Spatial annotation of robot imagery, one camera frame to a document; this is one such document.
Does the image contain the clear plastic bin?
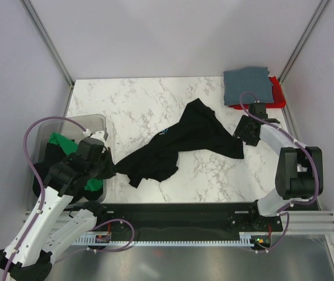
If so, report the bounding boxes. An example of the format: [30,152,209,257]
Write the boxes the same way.
[33,114,113,205]

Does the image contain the green t shirt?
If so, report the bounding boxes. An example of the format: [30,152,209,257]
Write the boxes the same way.
[48,133,103,192]

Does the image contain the black t shirt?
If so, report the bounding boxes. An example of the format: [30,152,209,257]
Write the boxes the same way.
[33,143,104,204]
[115,98,244,188]

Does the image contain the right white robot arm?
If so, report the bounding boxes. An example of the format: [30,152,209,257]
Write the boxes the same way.
[234,115,323,231]

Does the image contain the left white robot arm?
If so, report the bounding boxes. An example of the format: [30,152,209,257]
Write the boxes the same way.
[0,152,114,280]

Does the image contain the black t shirt in bin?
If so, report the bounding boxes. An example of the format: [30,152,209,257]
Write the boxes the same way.
[33,143,104,204]

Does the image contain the folded red t shirt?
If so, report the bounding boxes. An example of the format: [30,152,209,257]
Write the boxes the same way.
[228,77,286,110]

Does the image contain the folded grey-blue t shirt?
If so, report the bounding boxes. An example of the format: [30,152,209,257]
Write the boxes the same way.
[223,66,274,106]

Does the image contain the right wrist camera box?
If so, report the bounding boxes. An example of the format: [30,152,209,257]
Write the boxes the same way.
[248,102,280,124]

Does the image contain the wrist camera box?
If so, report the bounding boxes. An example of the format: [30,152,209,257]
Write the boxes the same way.
[248,102,280,124]
[75,138,104,161]

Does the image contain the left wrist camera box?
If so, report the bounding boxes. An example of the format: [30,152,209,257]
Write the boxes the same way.
[75,138,104,161]

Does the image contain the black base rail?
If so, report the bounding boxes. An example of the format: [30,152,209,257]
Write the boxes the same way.
[83,203,283,242]

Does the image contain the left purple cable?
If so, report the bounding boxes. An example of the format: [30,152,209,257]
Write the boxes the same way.
[1,116,90,281]

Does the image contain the aluminium extrusion rail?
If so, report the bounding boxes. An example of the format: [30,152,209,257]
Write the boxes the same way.
[287,211,334,235]

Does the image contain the right aluminium frame post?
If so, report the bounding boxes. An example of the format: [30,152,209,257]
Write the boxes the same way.
[278,0,331,84]

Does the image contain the aluminium frame post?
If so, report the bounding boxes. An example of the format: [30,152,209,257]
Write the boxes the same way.
[20,0,75,88]
[278,0,331,84]

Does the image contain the left aluminium frame post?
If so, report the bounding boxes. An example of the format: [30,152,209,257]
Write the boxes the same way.
[20,0,75,88]

